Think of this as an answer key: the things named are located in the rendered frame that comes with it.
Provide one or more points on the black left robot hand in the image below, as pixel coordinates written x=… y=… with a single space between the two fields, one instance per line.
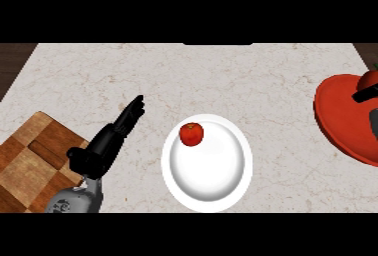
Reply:
x=100 y=150

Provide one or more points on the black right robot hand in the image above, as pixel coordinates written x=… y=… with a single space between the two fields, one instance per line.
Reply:
x=366 y=94

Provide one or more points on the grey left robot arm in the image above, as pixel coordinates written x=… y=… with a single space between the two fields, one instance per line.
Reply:
x=74 y=200

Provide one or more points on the red bowl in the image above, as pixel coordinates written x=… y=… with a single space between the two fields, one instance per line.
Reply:
x=341 y=120

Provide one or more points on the red bell pepper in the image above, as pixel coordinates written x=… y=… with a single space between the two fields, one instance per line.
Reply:
x=190 y=134

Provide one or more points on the white plate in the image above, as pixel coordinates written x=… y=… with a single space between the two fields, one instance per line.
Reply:
x=208 y=173

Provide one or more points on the red vegetable with green stem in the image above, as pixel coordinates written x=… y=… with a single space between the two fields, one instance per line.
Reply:
x=369 y=78

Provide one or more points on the checkered wooden cutting board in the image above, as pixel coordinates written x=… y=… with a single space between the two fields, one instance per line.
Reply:
x=29 y=156

